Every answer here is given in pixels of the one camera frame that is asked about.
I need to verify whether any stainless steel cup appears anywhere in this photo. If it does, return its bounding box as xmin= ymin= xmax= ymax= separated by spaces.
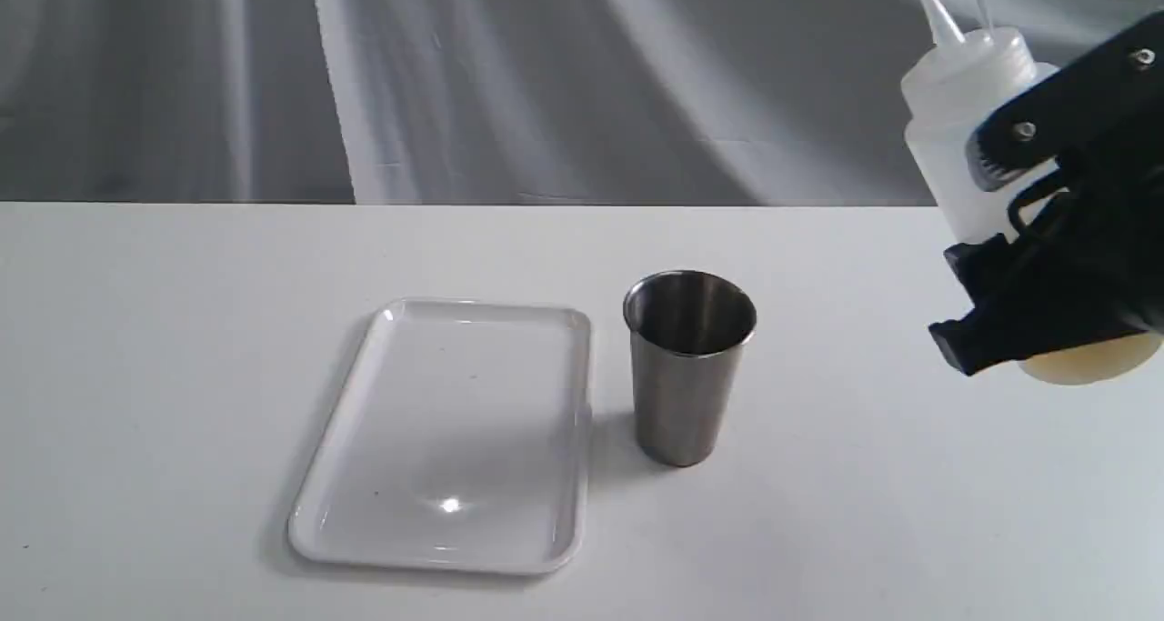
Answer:
xmin=622 ymin=270 xmax=759 ymax=467

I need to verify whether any clear plastic squeeze bottle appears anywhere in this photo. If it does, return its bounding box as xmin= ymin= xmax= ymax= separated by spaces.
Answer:
xmin=899 ymin=0 xmax=1161 ymax=386

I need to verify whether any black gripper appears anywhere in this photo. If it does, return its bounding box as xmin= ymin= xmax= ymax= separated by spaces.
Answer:
xmin=928 ymin=140 xmax=1161 ymax=376

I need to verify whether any white fabric backdrop curtain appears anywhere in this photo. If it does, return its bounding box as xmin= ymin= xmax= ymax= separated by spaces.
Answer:
xmin=0 ymin=0 xmax=1164 ymax=226

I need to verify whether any white rectangular plastic tray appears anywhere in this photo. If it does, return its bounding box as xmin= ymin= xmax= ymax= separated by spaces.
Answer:
xmin=286 ymin=297 xmax=594 ymax=576

